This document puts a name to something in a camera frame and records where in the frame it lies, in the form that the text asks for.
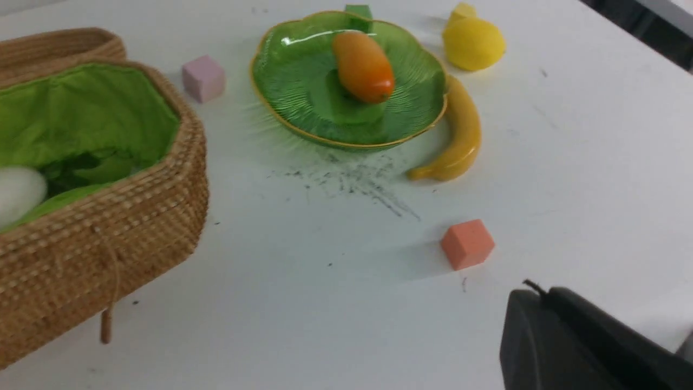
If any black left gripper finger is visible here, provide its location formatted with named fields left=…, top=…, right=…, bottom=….
left=499, top=280, right=692, bottom=389

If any yellow banana toy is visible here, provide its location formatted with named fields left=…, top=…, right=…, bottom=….
left=407, top=75, right=482, bottom=181

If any yellow lemon toy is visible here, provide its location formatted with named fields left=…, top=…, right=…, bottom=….
left=441, top=17, right=506, bottom=72

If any orange mango toy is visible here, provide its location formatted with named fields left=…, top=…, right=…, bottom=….
left=332, top=30, right=395, bottom=105

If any white radish toy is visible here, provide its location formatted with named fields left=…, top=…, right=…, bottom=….
left=0, top=152, right=109, bottom=229

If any orange foam cube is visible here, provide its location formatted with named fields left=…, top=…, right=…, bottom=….
left=440, top=219, right=495, bottom=271

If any yellow foam cube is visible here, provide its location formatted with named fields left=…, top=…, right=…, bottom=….
left=447, top=2, right=477, bottom=25

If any green foam cube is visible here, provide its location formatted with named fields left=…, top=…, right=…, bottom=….
left=344, top=3, right=373, bottom=33

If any pink foam cube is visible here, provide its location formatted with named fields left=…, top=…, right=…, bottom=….
left=181, top=55, right=227, bottom=104

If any woven rattan basket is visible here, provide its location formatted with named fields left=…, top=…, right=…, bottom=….
left=1, top=57, right=210, bottom=368

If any woven basket lid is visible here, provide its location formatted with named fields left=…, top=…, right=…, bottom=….
left=1, top=27, right=128, bottom=87

